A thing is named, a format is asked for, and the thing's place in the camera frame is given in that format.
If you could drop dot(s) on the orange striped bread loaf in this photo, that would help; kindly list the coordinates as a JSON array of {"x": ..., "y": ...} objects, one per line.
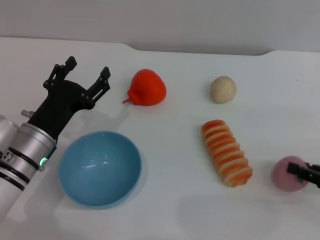
[{"x": 226, "y": 155}]

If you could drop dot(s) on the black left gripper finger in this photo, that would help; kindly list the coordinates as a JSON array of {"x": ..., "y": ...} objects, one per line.
[
  {"x": 101, "y": 82},
  {"x": 58, "y": 72}
]

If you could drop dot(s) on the blue bowl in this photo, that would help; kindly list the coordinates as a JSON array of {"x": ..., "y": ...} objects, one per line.
[{"x": 100, "y": 172}]

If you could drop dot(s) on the pink toy peach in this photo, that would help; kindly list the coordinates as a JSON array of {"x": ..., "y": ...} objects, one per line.
[{"x": 282, "y": 177}]

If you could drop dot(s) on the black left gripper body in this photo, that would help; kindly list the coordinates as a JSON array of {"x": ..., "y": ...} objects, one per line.
[{"x": 57, "y": 107}]

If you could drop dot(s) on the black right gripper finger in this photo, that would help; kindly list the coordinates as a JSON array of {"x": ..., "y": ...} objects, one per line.
[{"x": 296, "y": 168}]

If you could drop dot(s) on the red toy fruit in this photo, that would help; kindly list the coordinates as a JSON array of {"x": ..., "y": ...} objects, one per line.
[{"x": 147, "y": 87}]

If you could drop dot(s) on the beige round bun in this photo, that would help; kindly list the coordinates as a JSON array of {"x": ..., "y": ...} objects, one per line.
[{"x": 223, "y": 89}]

